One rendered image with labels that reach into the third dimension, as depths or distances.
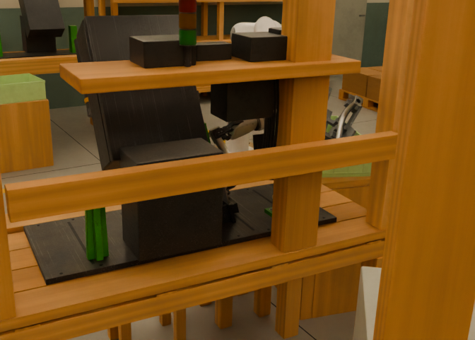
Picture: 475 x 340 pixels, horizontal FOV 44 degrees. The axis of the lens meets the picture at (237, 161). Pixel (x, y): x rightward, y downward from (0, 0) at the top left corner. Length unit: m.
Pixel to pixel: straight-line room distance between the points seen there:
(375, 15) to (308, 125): 8.64
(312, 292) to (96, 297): 1.65
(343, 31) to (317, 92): 8.06
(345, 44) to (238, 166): 8.35
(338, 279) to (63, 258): 1.71
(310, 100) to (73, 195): 0.80
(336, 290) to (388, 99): 1.43
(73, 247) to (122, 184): 0.50
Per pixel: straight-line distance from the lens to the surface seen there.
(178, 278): 1.88
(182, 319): 2.98
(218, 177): 1.74
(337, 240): 2.17
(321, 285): 3.23
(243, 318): 3.27
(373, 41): 10.55
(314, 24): 1.85
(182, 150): 1.92
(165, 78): 1.60
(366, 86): 8.11
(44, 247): 2.09
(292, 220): 2.01
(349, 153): 1.99
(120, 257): 1.98
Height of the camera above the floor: 1.83
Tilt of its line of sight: 19 degrees down
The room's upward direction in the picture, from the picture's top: 2 degrees clockwise
